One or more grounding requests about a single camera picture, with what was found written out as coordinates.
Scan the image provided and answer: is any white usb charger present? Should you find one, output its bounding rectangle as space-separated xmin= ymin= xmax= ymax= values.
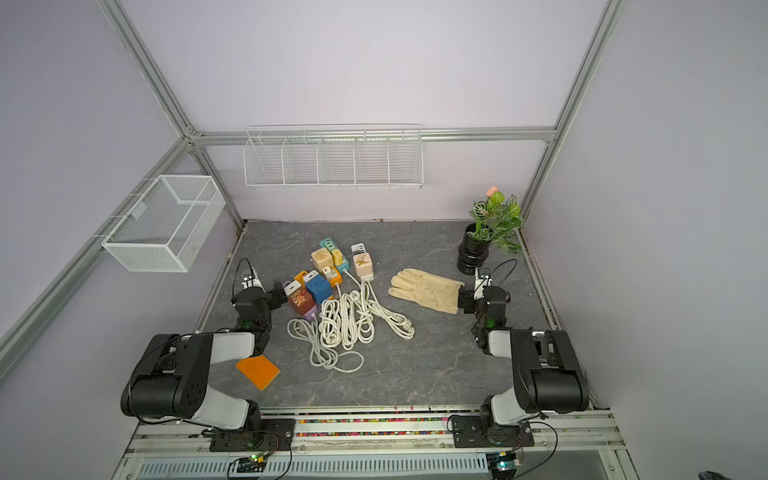
xmin=283 ymin=280 xmax=302 ymax=297

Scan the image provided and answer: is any red cube socket adapter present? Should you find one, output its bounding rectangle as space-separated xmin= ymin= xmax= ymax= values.
xmin=288 ymin=288 xmax=316 ymax=317

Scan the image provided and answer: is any blue cube socket adapter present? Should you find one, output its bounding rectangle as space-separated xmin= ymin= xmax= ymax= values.
xmin=305 ymin=272 xmax=333 ymax=306

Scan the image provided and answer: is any purple power strip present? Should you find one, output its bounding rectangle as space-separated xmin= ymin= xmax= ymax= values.
xmin=303 ymin=306 xmax=319 ymax=321

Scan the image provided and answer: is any orange power strip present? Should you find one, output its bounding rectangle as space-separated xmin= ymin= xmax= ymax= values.
xmin=294 ymin=267 xmax=342 ymax=288

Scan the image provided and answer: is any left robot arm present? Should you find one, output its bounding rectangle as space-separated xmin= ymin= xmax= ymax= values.
xmin=120 ymin=279 xmax=288 ymax=431

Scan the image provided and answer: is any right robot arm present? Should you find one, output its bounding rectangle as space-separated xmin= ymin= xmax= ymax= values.
xmin=458 ymin=286 xmax=590 ymax=430

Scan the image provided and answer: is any beige cube socket adapter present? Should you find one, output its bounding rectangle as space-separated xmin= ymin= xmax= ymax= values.
xmin=311 ymin=247 xmax=335 ymax=272

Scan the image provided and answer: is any yellow plug adapter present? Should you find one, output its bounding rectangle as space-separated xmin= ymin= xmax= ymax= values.
xmin=331 ymin=248 xmax=345 ymax=265

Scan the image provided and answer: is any pink cube socket adapter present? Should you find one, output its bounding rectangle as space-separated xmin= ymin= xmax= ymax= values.
xmin=353 ymin=252 xmax=374 ymax=281

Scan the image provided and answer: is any beige work glove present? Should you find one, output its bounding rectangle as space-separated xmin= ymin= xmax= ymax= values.
xmin=388 ymin=268 xmax=464 ymax=314

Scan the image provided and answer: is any orange sponge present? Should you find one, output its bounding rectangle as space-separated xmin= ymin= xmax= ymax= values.
xmin=236 ymin=355 xmax=280 ymax=391

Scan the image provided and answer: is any artificial plant in black pot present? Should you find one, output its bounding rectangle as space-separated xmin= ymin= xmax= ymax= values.
xmin=457 ymin=186 xmax=523 ymax=275

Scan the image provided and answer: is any teal power strip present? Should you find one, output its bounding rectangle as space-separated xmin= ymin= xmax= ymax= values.
xmin=319 ymin=237 xmax=349 ymax=274

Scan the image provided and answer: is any white mesh wall basket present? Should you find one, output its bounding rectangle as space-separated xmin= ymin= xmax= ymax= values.
xmin=102 ymin=175 xmax=225 ymax=273

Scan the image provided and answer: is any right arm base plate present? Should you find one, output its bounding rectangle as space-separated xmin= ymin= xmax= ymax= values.
xmin=446 ymin=414 xmax=535 ymax=449

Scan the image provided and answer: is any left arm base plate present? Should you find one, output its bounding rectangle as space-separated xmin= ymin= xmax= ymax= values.
xmin=209 ymin=418 xmax=296 ymax=453

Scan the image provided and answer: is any white wire wall shelf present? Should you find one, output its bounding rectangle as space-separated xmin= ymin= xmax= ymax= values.
xmin=243 ymin=123 xmax=424 ymax=189

